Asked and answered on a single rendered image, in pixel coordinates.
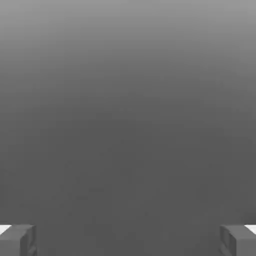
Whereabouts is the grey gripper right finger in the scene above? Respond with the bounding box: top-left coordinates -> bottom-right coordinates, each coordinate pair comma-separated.
219,223 -> 256,256

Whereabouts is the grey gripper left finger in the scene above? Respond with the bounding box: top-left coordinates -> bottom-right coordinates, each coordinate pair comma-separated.
0,223 -> 38,256

